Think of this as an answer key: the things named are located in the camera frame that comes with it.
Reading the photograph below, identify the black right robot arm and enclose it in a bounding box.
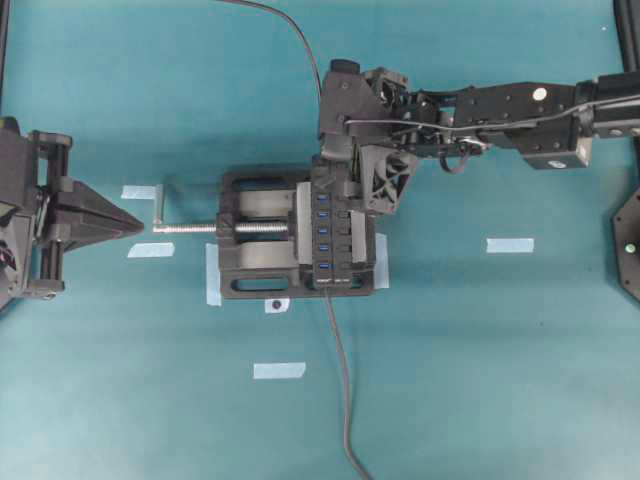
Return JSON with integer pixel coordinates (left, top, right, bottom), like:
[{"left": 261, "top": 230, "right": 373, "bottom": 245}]
[{"left": 311, "top": 61, "right": 639, "bottom": 215}]

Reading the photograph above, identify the blue tape strip top left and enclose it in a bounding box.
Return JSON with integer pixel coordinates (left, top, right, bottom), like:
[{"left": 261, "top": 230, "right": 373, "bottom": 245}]
[{"left": 121, "top": 185, "right": 156, "bottom": 200}]

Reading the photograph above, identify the black left frame rail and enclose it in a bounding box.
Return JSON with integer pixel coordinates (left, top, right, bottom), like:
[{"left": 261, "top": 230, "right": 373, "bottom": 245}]
[{"left": 0, "top": 0, "right": 11, "bottom": 94}]

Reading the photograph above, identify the black aluminium frame rail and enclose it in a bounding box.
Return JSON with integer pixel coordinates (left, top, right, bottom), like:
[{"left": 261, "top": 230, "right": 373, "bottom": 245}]
[{"left": 613, "top": 0, "right": 639, "bottom": 72}]

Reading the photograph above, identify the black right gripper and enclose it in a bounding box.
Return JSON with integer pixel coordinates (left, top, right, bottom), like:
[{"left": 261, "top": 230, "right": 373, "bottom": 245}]
[{"left": 311, "top": 69, "right": 418, "bottom": 215}]

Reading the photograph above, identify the black USB hub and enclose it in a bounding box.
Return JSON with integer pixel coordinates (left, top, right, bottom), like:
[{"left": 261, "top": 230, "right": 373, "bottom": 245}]
[{"left": 311, "top": 186, "right": 354, "bottom": 289}]

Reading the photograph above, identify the black bench vise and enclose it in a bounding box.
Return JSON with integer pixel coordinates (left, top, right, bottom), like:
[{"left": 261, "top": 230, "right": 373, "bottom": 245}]
[{"left": 216, "top": 169, "right": 376, "bottom": 300}]

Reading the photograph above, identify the grey hub power cable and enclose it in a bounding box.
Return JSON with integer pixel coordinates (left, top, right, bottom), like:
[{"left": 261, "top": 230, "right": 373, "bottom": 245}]
[{"left": 322, "top": 289, "right": 374, "bottom": 480}]

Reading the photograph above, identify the blue tape under vise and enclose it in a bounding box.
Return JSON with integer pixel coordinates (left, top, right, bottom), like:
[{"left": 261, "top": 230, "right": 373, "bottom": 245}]
[
  {"left": 205, "top": 243, "right": 222, "bottom": 307},
  {"left": 374, "top": 233, "right": 390, "bottom": 290}
]

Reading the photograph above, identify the blue tape strip right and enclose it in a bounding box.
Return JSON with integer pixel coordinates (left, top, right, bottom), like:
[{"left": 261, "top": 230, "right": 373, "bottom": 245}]
[{"left": 486, "top": 238, "right": 535, "bottom": 254}]

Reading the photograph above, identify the small black screw on tape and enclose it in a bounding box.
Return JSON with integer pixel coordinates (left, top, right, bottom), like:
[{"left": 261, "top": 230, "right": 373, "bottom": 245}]
[{"left": 264, "top": 298, "right": 290, "bottom": 314}]

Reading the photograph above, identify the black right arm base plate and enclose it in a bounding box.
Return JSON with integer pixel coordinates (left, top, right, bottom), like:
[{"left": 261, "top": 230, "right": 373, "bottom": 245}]
[{"left": 611, "top": 189, "right": 640, "bottom": 302}]

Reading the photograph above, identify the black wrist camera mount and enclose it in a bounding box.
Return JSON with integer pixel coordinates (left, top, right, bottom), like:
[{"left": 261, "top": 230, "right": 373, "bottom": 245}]
[{"left": 330, "top": 59, "right": 360, "bottom": 75}]

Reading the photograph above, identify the blue tape under vise right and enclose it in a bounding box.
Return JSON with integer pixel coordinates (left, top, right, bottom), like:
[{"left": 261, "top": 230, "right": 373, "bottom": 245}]
[{"left": 374, "top": 233, "right": 390, "bottom": 290}]

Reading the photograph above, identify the black USB cable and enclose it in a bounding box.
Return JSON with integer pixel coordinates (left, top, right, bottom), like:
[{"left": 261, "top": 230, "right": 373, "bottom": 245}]
[{"left": 214, "top": 0, "right": 325, "bottom": 151}]

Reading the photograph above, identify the blue tape strip mid left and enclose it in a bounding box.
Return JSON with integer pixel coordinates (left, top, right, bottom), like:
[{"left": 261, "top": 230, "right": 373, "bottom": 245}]
[{"left": 127, "top": 242, "right": 175, "bottom": 258}]

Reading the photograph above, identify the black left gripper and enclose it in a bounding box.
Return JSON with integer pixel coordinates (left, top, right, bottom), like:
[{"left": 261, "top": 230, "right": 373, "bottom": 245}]
[{"left": 1, "top": 117, "right": 144, "bottom": 311}]

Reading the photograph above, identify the silver vise screw handle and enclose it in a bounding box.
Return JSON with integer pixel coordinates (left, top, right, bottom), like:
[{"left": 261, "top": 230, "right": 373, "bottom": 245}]
[{"left": 152, "top": 184, "right": 293, "bottom": 235}]

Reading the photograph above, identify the blue tape under vise left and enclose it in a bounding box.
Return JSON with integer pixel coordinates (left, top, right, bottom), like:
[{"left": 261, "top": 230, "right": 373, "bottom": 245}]
[{"left": 205, "top": 243, "right": 222, "bottom": 307}]

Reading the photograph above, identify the blue tape strip bottom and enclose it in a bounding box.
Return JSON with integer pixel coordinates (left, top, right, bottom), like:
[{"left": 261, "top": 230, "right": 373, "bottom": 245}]
[{"left": 253, "top": 362, "right": 306, "bottom": 380}]

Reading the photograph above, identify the blue tape strip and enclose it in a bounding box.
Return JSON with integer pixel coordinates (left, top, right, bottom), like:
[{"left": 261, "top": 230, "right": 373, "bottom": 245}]
[
  {"left": 486, "top": 238, "right": 535, "bottom": 254},
  {"left": 253, "top": 362, "right": 306, "bottom": 380},
  {"left": 121, "top": 185, "right": 156, "bottom": 200}
]

